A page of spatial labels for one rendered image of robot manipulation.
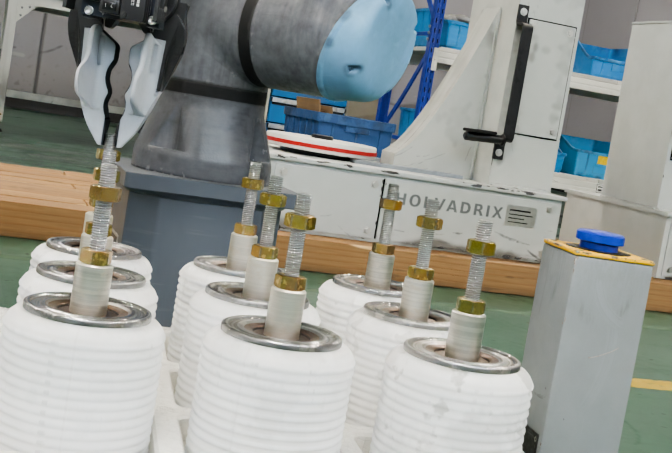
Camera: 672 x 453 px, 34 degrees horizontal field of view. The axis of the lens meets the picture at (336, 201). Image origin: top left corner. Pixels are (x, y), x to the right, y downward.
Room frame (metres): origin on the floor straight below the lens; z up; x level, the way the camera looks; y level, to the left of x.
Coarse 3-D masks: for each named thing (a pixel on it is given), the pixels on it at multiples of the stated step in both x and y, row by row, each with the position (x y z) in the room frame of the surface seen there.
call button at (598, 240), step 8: (576, 232) 0.93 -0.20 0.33; (584, 232) 0.92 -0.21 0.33; (592, 232) 0.91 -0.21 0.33; (600, 232) 0.92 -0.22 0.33; (608, 232) 0.93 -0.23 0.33; (584, 240) 0.92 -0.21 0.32; (592, 240) 0.91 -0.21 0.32; (600, 240) 0.91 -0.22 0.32; (608, 240) 0.91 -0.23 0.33; (616, 240) 0.91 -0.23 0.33; (624, 240) 0.92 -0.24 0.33; (592, 248) 0.92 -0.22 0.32; (600, 248) 0.91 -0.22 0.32; (608, 248) 0.91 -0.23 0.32; (616, 248) 0.92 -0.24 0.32
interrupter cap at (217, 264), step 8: (200, 256) 0.92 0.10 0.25; (208, 256) 0.93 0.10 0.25; (216, 256) 0.94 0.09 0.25; (200, 264) 0.89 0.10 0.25; (208, 264) 0.89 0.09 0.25; (216, 264) 0.91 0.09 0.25; (224, 264) 0.92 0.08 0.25; (216, 272) 0.88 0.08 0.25; (224, 272) 0.87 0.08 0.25; (232, 272) 0.87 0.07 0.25; (240, 272) 0.87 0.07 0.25
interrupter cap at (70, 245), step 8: (48, 240) 0.87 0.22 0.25; (56, 240) 0.89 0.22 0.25; (64, 240) 0.89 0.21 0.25; (72, 240) 0.90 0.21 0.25; (80, 240) 0.90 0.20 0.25; (56, 248) 0.86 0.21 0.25; (64, 248) 0.85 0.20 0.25; (72, 248) 0.86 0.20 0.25; (112, 248) 0.90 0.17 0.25; (120, 248) 0.90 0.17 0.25; (128, 248) 0.91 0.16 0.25; (136, 248) 0.91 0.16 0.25; (112, 256) 0.85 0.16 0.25; (120, 256) 0.86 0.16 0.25; (128, 256) 0.86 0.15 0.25; (136, 256) 0.87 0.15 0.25
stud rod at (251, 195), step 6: (252, 162) 0.91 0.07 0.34; (252, 168) 0.91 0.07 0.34; (258, 168) 0.91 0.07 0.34; (252, 174) 0.91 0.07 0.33; (258, 174) 0.91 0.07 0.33; (246, 192) 0.91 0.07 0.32; (252, 192) 0.91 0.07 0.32; (246, 198) 0.91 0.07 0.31; (252, 198) 0.91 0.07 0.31; (246, 204) 0.91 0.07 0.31; (252, 204) 0.91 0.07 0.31; (246, 210) 0.91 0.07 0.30; (252, 210) 0.91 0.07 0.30; (246, 216) 0.91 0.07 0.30; (252, 216) 0.91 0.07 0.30; (246, 222) 0.91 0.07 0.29
